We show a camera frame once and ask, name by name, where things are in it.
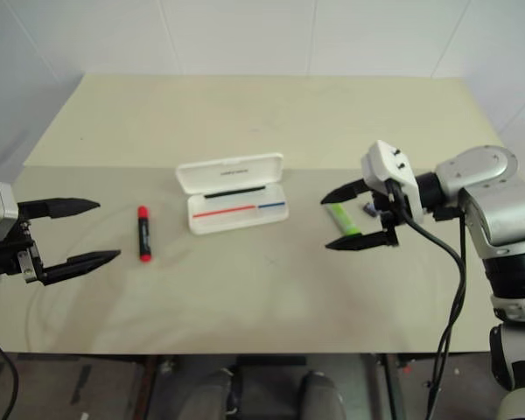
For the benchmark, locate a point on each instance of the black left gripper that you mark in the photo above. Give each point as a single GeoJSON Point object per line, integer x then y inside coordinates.
{"type": "Point", "coordinates": [9, 259]}

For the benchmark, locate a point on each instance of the red and black marker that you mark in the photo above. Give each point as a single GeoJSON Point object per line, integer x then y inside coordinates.
{"type": "Point", "coordinates": [144, 234]}

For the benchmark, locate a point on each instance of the small dark eraser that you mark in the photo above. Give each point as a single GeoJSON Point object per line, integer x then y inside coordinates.
{"type": "Point", "coordinates": [369, 210]}

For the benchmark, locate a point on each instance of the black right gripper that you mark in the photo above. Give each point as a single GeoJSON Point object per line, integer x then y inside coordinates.
{"type": "Point", "coordinates": [389, 214]}

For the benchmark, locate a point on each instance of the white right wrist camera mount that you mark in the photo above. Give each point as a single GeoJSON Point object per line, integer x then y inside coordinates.
{"type": "Point", "coordinates": [387, 168]}

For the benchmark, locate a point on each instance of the green highlighter pen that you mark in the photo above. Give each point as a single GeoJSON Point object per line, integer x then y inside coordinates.
{"type": "Point", "coordinates": [345, 219]}

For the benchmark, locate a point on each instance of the white open pencil case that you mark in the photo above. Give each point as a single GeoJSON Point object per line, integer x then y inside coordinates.
{"type": "Point", "coordinates": [234, 199]}

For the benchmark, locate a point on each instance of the dark grey rounded shape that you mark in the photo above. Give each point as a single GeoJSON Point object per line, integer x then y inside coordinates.
{"type": "Point", "coordinates": [324, 396]}

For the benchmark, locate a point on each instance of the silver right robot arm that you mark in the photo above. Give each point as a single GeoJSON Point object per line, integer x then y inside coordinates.
{"type": "Point", "coordinates": [490, 197]}

